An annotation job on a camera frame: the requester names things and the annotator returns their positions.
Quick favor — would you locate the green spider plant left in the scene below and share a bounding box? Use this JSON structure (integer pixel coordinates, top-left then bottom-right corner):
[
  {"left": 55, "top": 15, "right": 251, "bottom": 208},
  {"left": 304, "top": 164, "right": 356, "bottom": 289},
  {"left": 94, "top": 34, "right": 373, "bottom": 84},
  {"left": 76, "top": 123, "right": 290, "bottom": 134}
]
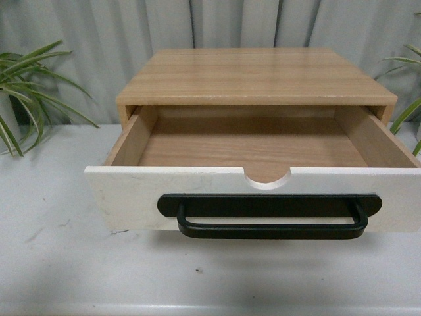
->
[{"left": 1, "top": 39, "right": 99, "bottom": 157}]

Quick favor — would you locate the green spider plant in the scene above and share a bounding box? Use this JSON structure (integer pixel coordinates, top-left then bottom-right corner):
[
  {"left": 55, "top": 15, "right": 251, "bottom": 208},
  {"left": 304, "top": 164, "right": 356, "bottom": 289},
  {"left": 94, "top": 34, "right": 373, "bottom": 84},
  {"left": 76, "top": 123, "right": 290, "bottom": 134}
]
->
[
  {"left": 1, "top": 39, "right": 99, "bottom": 157},
  {"left": 375, "top": 12, "right": 421, "bottom": 157}
]

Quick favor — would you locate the white front wooden drawer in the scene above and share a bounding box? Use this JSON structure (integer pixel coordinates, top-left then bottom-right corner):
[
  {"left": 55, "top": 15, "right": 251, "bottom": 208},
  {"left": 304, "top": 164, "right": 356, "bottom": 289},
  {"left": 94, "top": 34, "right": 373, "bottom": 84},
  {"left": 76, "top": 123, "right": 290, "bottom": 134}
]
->
[{"left": 84, "top": 107, "right": 420, "bottom": 232}]

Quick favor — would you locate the wooden drawer cabinet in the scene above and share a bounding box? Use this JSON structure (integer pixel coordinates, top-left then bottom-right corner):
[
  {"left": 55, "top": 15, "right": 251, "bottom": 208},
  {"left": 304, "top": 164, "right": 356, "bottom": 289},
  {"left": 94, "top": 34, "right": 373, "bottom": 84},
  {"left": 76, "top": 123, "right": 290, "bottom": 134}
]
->
[{"left": 116, "top": 47, "right": 397, "bottom": 126}]

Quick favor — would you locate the black metal drawer handle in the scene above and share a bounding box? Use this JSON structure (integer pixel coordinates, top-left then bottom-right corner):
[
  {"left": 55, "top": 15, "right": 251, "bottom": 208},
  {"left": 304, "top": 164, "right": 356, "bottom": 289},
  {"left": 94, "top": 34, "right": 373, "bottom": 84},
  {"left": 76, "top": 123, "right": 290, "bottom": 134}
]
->
[{"left": 157, "top": 194, "right": 382, "bottom": 240}]

